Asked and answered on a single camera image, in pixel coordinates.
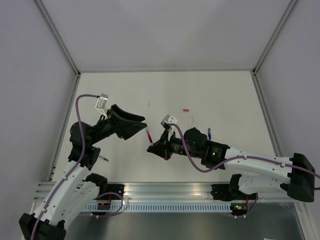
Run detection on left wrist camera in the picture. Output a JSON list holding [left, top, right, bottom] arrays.
[[95, 93, 109, 116]]

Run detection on aluminium frame right post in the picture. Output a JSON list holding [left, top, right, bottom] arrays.
[[251, 0, 299, 76]]

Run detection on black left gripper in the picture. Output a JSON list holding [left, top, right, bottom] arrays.
[[89, 103, 148, 145]]

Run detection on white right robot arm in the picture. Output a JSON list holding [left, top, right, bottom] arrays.
[[146, 123, 319, 203]]

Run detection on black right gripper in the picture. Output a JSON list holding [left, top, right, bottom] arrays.
[[148, 128, 202, 160]]

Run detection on aluminium frame left post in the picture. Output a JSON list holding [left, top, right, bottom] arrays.
[[32, 0, 81, 77]]

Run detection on blue ballpoint pen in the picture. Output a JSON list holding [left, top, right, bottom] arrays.
[[207, 128, 212, 141]]

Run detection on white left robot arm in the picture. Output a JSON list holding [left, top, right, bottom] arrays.
[[19, 104, 147, 240]]

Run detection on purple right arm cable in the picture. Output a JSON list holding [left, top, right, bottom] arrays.
[[169, 123, 320, 180]]

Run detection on perforated cable duct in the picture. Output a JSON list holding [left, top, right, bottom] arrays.
[[82, 202, 232, 213]]

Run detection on aluminium frame post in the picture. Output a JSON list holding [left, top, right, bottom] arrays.
[[251, 0, 299, 76], [32, 0, 81, 77]]

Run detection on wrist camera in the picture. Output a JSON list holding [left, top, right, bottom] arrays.
[[95, 93, 109, 116], [161, 114, 178, 140]]

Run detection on white marker pen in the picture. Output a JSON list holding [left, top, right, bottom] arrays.
[[189, 116, 193, 129]]

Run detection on aluminium mounting rail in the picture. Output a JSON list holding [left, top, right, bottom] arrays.
[[33, 182, 298, 202]]

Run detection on red gel pen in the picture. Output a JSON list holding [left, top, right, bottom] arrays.
[[145, 128, 154, 146]]

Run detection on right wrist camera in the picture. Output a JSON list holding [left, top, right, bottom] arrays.
[[161, 114, 178, 140]]

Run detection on green gel pen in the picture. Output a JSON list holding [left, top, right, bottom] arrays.
[[98, 155, 109, 162]]

